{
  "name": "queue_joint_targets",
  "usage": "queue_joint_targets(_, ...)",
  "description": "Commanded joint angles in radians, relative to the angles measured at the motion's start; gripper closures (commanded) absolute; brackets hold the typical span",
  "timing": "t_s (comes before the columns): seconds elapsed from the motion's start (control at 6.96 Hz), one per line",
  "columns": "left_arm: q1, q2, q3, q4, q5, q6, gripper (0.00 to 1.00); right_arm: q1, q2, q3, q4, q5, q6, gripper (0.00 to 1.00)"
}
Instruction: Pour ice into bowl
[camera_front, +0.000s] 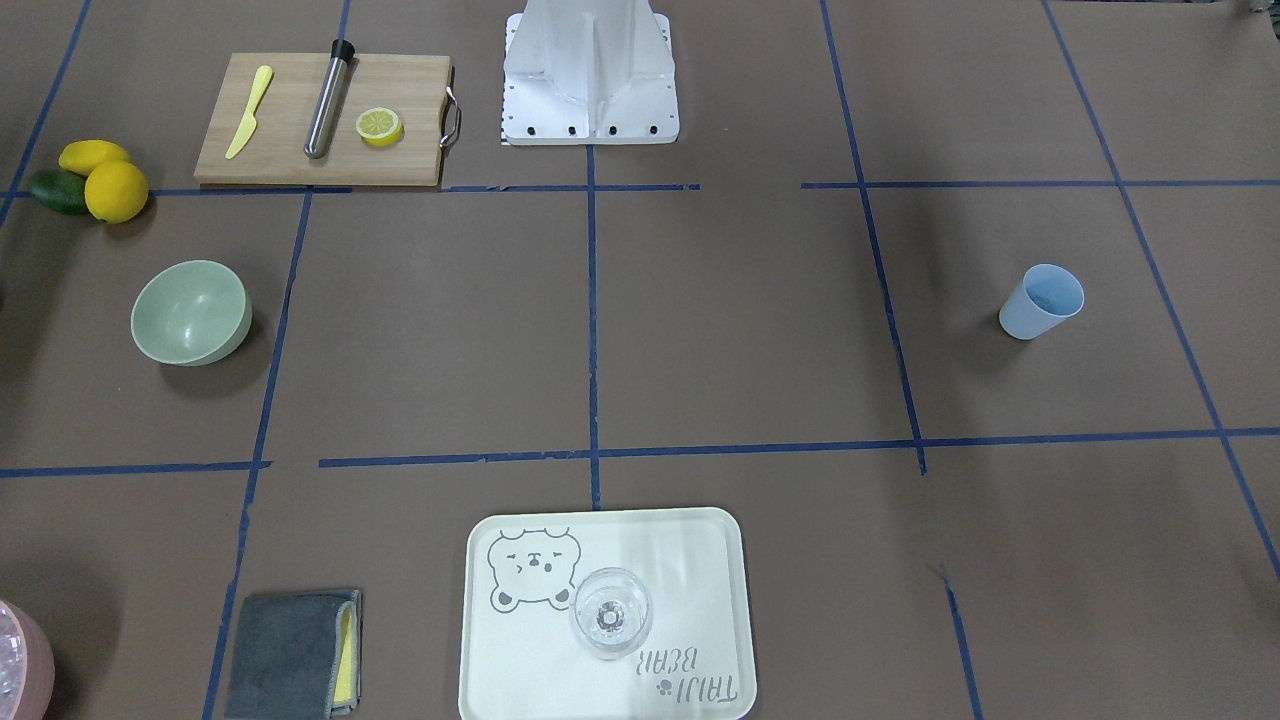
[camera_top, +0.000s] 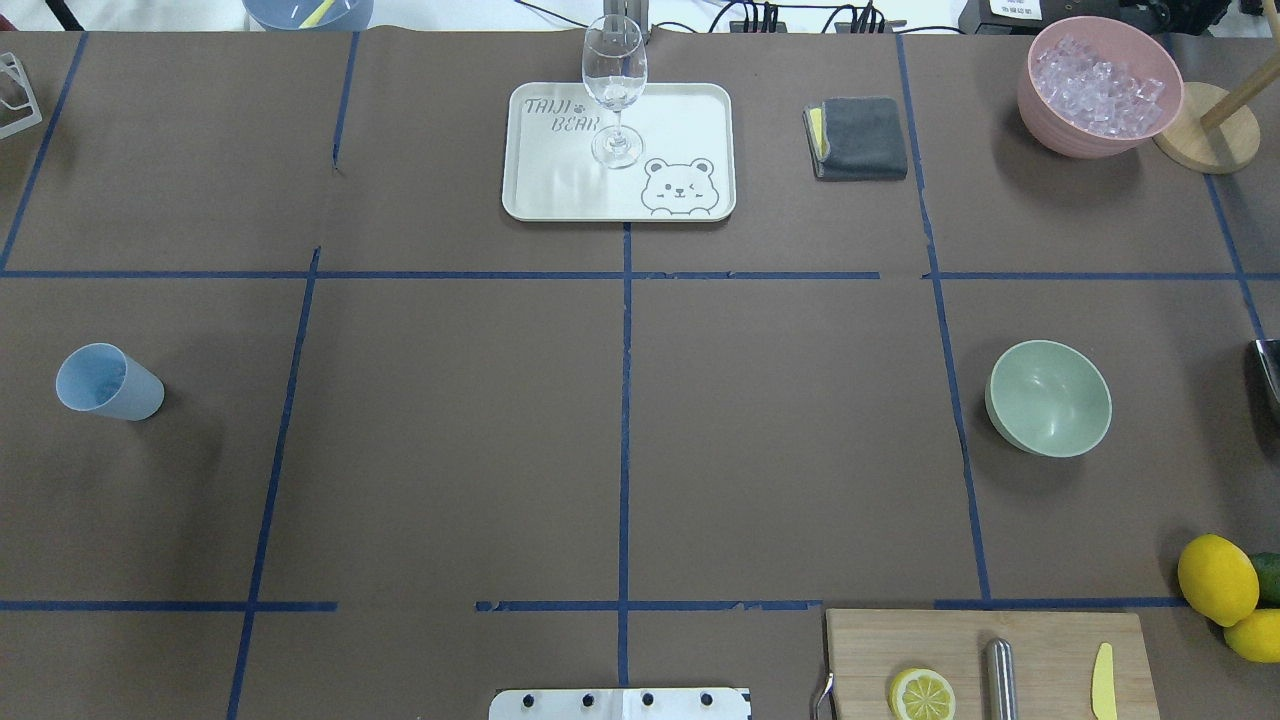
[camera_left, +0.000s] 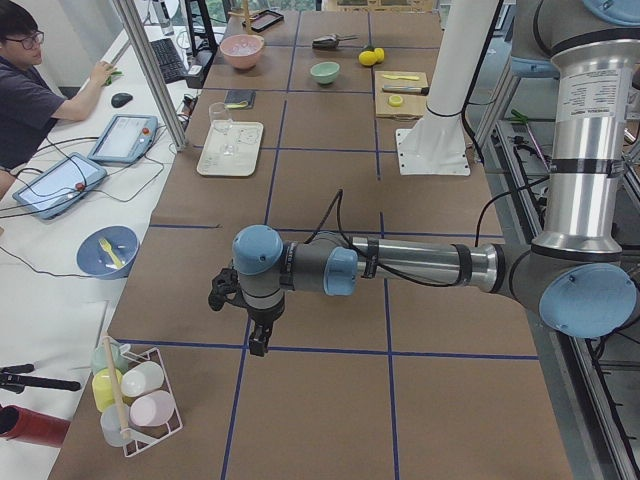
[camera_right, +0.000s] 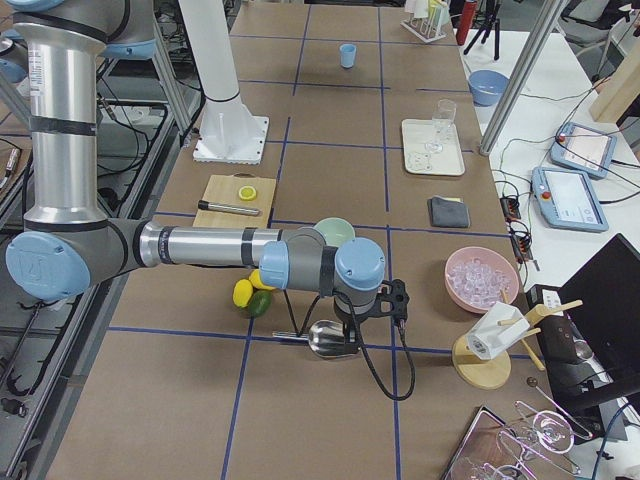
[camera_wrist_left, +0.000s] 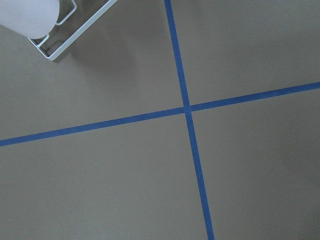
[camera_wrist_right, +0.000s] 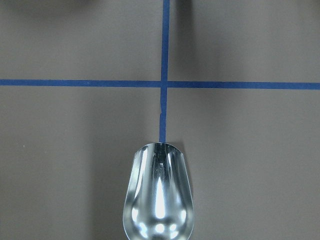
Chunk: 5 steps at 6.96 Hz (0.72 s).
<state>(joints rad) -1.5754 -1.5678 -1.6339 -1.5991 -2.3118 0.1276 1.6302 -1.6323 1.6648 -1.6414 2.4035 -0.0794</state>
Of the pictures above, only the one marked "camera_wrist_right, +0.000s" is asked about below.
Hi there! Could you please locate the shiny metal ice scoop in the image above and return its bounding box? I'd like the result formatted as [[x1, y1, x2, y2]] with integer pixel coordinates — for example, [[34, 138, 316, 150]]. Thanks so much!
[[122, 142, 195, 240]]

